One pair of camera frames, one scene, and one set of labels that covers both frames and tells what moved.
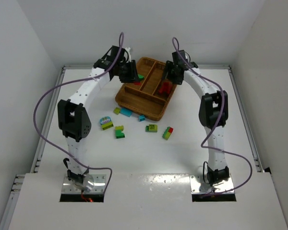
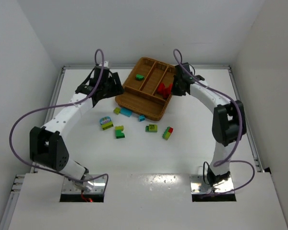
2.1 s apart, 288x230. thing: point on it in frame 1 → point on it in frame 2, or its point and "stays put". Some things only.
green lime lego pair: [151, 128] stays put
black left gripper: [130, 74] → [114, 84]
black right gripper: [172, 75] → [176, 86]
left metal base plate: [99, 186] stays put
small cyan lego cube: [141, 117] stays put
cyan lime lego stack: [106, 122] stays put
